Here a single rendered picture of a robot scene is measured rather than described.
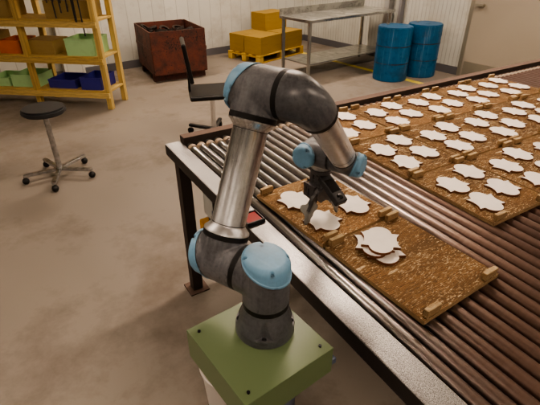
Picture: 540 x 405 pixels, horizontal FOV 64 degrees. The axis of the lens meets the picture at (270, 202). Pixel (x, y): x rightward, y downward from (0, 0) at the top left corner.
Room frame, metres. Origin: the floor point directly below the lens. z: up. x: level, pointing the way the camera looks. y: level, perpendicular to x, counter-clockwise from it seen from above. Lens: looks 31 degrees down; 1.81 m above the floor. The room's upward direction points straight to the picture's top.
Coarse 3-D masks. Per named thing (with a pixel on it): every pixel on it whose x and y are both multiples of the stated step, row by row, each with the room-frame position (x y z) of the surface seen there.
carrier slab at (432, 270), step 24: (408, 240) 1.20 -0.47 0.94; (432, 240) 1.20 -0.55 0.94; (360, 264) 1.07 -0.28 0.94; (408, 264) 1.07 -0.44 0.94; (432, 264) 1.07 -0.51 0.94; (456, 264) 1.07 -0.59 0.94; (480, 264) 1.07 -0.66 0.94; (384, 288) 0.96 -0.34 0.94; (408, 288) 0.96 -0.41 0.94; (432, 288) 0.96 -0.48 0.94; (456, 288) 0.96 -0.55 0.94; (408, 312) 0.87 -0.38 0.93
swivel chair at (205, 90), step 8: (184, 48) 4.15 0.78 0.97; (184, 56) 4.16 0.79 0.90; (192, 80) 4.16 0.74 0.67; (192, 88) 4.42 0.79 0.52; (200, 88) 4.42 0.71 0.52; (208, 88) 4.42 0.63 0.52; (216, 88) 4.42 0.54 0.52; (192, 96) 4.16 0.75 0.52; (200, 96) 4.16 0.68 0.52; (208, 96) 4.18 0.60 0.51; (216, 96) 4.19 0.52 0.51; (192, 128) 4.53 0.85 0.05; (200, 128) 4.46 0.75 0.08; (208, 128) 4.41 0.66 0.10
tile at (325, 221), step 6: (318, 210) 1.38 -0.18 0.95; (318, 216) 1.34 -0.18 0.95; (324, 216) 1.34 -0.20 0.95; (330, 216) 1.33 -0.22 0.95; (312, 222) 1.30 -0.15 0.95; (318, 222) 1.30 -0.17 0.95; (324, 222) 1.30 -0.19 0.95; (330, 222) 1.30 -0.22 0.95; (336, 222) 1.30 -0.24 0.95; (318, 228) 1.26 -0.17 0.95; (324, 228) 1.26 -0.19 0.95; (330, 228) 1.26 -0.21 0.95; (336, 228) 1.26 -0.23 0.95
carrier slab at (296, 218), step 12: (300, 180) 1.64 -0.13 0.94; (336, 180) 1.64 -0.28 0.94; (276, 192) 1.53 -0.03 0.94; (348, 192) 1.53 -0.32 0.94; (276, 204) 1.44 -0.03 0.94; (324, 204) 1.44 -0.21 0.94; (372, 204) 1.44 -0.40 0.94; (288, 216) 1.35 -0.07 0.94; (300, 216) 1.35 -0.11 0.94; (336, 216) 1.35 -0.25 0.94; (348, 216) 1.35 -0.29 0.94; (360, 216) 1.35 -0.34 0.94; (372, 216) 1.35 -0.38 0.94; (384, 216) 1.35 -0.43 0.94; (300, 228) 1.28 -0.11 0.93; (312, 228) 1.27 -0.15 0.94; (348, 228) 1.27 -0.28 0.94; (360, 228) 1.28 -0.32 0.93
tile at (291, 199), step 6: (288, 192) 1.51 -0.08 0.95; (294, 192) 1.51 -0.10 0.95; (300, 192) 1.51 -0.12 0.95; (282, 198) 1.46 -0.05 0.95; (288, 198) 1.46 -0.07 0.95; (294, 198) 1.46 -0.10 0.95; (300, 198) 1.46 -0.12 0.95; (306, 198) 1.46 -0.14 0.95; (288, 204) 1.42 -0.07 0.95; (294, 204) 1.42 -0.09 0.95; (300, 204) 1.42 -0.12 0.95; (288, 210) 1.40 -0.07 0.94; (300, 210) 1.39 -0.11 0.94
